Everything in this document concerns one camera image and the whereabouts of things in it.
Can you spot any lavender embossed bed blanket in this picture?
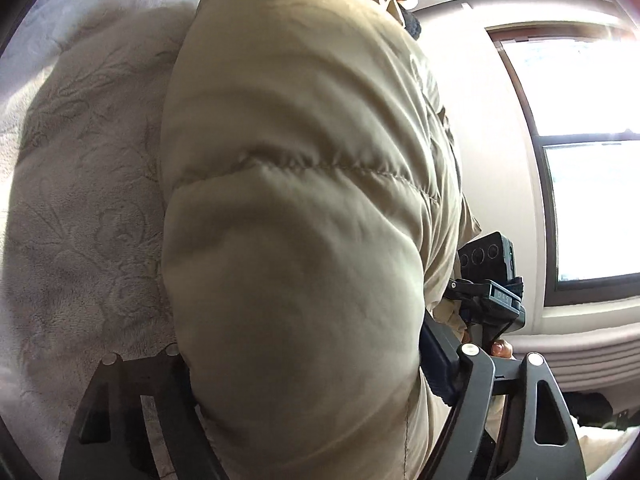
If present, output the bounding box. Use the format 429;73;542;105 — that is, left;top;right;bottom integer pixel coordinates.
1;0;198;479

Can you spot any dark framed window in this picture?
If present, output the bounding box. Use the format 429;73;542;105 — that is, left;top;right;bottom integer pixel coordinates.
489;22;639;307

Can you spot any person's right hand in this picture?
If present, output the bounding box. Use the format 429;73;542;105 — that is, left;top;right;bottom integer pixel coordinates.
491;339;513;360

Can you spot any beige quilted down jacket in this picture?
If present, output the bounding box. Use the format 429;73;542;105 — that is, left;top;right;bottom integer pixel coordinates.
160;0;480;479

